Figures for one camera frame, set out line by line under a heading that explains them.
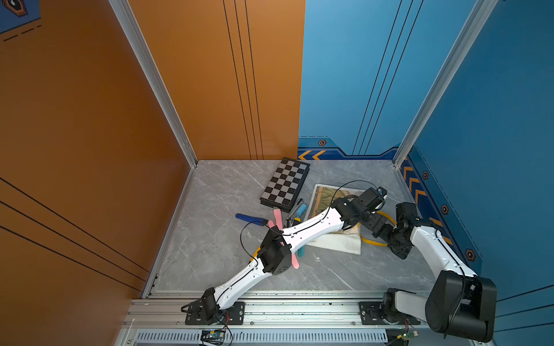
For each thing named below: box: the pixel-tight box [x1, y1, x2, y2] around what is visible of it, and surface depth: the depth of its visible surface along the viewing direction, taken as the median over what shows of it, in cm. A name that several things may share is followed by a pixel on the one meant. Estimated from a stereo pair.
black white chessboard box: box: [259, 157, 311, 213], surface depth 107 cm
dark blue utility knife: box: [235, 213, 270, 226], surface depth 101 cm
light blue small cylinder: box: [297, 203, 308, 218], surface depth 101 cm
